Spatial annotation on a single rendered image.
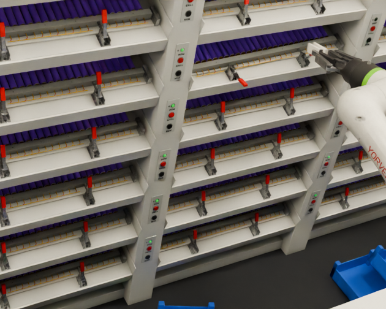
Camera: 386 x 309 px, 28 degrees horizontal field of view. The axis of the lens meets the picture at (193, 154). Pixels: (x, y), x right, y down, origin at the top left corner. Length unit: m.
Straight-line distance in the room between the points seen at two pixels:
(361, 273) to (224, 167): 0.87
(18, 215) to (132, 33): 0.65
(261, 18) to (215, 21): 0.15
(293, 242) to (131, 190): 0.90
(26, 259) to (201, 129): 0.68
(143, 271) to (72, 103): 0.83
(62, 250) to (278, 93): 0.87
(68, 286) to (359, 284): 1.16
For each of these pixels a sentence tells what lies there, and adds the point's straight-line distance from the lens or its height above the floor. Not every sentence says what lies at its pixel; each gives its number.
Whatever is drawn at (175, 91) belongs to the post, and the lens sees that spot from 2.22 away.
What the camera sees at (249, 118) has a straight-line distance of 2.50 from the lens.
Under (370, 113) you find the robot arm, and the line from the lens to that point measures 2.04.
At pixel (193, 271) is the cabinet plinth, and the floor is 0.03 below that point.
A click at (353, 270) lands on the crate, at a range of 3.18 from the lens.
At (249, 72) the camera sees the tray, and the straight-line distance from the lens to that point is 2.37.
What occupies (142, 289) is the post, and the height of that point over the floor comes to 0.07.
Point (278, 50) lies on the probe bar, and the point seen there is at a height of 0.98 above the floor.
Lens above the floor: 2.20
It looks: 39 degrees down
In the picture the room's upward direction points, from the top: 11 degrees clockwise
